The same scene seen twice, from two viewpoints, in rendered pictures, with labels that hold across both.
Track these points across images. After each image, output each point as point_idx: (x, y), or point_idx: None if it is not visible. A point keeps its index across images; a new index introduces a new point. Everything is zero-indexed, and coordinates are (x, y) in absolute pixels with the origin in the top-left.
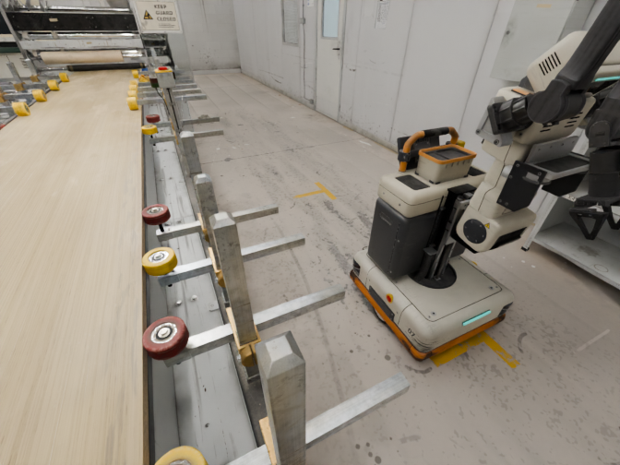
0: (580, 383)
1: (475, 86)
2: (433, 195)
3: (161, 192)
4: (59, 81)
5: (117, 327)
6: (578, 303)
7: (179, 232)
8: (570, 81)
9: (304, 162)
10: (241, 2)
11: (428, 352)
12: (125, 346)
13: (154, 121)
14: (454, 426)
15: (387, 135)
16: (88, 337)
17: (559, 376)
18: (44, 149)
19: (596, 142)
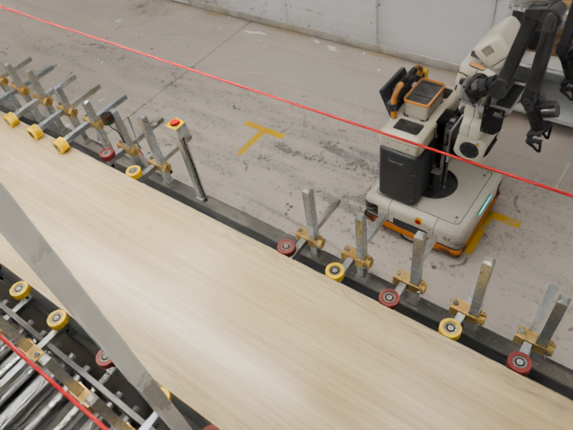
0: (562, 215)
1: None
2: (429, 132)
3: None
4: None
5: (366, 307)
6: (543, 150)
7: (298, 252)
8: (506, 79)
9: (206, 98)
10: None
11: (463, 247)
12: (379, 310)
13: (112, 157)
14: (500, 286)
15: (283, 14)
16: (358, 317)
17: (548, 217)
18: (86, 243)
19: (527, 108)
